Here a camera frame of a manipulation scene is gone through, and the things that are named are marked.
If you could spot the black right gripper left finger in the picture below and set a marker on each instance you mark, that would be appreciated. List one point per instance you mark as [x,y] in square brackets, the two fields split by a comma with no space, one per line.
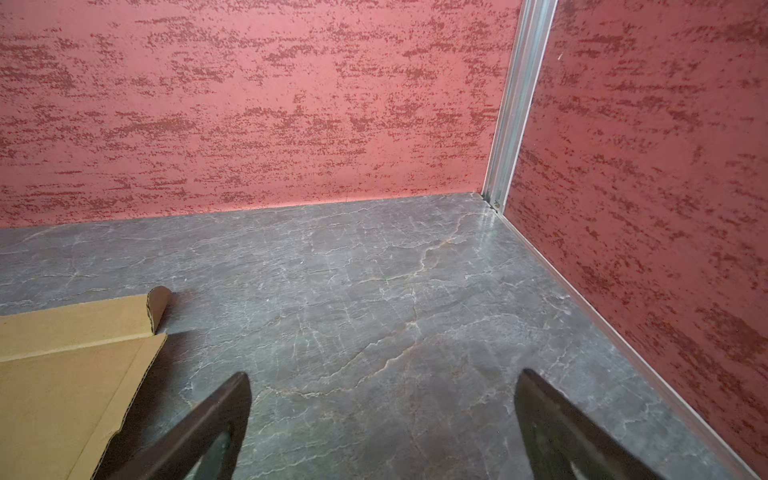
[207,441]

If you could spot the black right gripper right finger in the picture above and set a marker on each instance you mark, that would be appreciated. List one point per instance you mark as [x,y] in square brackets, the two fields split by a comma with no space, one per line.
[560,439]

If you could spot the brown cardboard box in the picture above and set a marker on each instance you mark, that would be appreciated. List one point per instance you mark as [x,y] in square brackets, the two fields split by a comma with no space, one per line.
[69,376]

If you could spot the aluminium corner post right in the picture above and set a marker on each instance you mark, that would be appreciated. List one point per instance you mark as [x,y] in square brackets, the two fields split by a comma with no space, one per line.
[529,47]

